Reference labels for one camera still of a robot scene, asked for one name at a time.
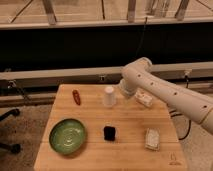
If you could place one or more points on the white ceramic cup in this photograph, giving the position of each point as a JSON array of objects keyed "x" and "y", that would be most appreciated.
[{"x": 109, "y": 98}]

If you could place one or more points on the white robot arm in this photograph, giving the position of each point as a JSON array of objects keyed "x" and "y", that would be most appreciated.
[{"x": 197, "y": 107}]

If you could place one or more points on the red chili pepper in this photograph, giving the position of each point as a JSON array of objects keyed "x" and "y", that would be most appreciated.
[{"x": 76, "y": 97}]

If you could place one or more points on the black eraser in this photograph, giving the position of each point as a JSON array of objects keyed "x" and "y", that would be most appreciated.
[{"x": 109, "y": 133}]

